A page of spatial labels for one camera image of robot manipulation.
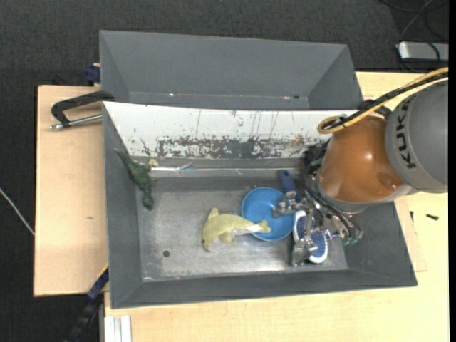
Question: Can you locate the blue plastic handle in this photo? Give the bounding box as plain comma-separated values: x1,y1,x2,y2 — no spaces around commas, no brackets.
277,169,297,196

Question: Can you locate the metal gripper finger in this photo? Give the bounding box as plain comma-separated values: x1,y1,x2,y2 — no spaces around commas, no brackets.
272,190,301,220
290,230,318,267

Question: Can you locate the blue and white oval brush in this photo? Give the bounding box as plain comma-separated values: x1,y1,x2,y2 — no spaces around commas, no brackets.
292,210,329,265

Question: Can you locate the green toy dinosaur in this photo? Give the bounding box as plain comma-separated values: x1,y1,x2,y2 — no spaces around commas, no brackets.
114,148,160,212

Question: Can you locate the yellow toy dolphin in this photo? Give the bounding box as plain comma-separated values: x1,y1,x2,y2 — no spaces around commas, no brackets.
202,207,272,252

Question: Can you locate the blue bowl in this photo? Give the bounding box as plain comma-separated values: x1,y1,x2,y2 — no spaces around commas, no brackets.
241,186,299,242

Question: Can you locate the pale brown flat board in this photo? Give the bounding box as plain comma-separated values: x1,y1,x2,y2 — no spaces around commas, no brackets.
33,83,111,298

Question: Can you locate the grey metal bin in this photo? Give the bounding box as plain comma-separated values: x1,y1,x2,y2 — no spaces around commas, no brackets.
98,29,418,309

